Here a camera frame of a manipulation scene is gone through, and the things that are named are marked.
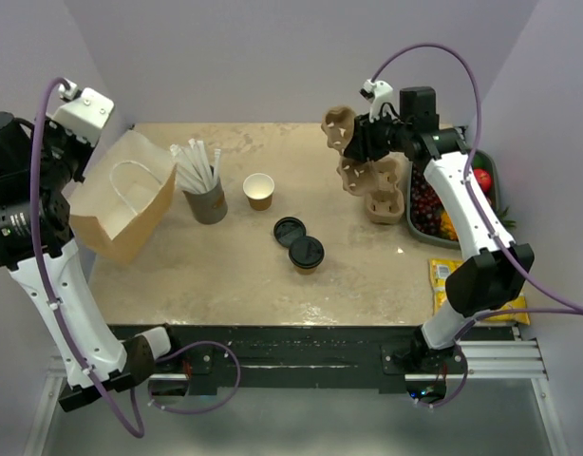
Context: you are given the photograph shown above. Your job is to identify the grey fruit tray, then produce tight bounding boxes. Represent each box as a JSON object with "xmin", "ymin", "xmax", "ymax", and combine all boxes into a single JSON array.
[{"xmin": 406, "ymin": 150, "xmax": 506, "ymax": 249}]

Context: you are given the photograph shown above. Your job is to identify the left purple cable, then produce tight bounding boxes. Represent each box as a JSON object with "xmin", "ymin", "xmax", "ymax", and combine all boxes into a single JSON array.
[{"xmin": 28, "ymin": 77, "xmax": 145, "ymax": 439}]

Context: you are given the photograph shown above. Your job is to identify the yellow snack packet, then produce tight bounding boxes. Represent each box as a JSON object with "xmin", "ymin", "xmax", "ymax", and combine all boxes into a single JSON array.
[{"xmin": 428, "ymin": 258, "xmax": 531, "ymax": 326}]

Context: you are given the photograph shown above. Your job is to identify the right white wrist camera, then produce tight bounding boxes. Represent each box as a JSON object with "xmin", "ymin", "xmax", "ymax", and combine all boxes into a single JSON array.
[{"xmin": 360, "ymin": 80, "xmax": 397, "ymax": 123}]

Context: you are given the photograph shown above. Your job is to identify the purple cable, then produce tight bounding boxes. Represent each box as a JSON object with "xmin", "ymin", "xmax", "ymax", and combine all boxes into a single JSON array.
[
  {"xmin": 370, "ymin": 44, "xmax": 583, "ymax": 318},
  {"xmin": 28, "ymin": 77, "xmax": 145, "ymax": 439}
]

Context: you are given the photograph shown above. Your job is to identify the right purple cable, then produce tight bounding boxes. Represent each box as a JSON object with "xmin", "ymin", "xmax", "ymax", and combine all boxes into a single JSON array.
[{"xmin": 370, "ymin": 44, "xmax": 583, "ymax": 318}]

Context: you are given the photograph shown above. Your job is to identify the dark red grapes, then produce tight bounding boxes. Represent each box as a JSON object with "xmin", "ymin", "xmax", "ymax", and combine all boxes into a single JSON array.
[{"xmin": 410, "ymin": 166, "xmax": 442, "ymax": 237}]

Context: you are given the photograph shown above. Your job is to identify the cardboard cup carrier tray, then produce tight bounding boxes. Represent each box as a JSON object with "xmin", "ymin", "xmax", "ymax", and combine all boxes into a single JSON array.
[{"xmin": 364, "ymin": 158, "xmax": 405, "ymax": 225}]

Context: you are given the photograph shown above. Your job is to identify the green lime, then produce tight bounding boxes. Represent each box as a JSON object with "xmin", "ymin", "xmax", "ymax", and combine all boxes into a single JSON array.
[{"xmin": 472, "ymin": 153, "xmax": 487, "ymax": 169}]

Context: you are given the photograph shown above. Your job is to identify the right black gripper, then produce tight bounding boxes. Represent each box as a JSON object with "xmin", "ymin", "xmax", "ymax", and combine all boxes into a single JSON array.
[{"xmin": 346, "ymin": 107, "xmax": 412, "ymax": 163}]

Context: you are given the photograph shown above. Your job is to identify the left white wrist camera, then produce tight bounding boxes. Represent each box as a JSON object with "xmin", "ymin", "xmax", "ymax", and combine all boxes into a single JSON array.
[{"xmin": 50, "ymin": 79, "xmax": 115, "ymax": 146}]

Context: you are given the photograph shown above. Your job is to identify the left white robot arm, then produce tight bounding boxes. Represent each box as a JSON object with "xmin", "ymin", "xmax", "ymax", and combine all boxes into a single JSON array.
[{"xmin": 0, "ymin": 111, "xmax": 184, "ymax": 411}]

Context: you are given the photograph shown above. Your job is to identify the brown paper coffee cup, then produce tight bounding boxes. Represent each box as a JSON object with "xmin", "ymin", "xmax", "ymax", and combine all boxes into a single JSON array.
[{"xmin": 242, "ymin": 173, "xmax": 274, "ymax": 211}]

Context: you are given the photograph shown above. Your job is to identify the grey straw holder tin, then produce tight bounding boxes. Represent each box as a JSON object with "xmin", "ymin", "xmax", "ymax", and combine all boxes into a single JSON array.
[{"xmin": 182, "ymin": 179, "xmax": 228, "ymax": 225}]

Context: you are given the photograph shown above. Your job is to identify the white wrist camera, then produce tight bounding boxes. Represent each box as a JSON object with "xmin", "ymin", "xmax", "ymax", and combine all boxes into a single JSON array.
[
  {"xmin": 50, "ymin": 79, "xmax": 115, "ymax": 146},
  {"xmin": 360, "ymin": 80, "xmax": 397, "ymax": 123}
]

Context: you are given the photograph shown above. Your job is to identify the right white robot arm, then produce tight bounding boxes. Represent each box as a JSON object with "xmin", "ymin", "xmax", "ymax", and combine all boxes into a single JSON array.
[{"xmin": 343, "ymin": 80, "xmax": 535, "ymax": 373}]

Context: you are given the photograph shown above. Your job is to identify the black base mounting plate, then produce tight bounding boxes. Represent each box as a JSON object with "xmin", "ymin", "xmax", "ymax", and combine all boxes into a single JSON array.
[{"xmin": 111, "ymin": 325, "xmax": 468, "ymax": 398}]

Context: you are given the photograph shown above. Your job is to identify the brown paper bag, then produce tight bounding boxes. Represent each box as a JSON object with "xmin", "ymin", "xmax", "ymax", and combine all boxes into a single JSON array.
[{"xmin": 69, "ymin": 130, "xmax": 177, "ymax": 265}]

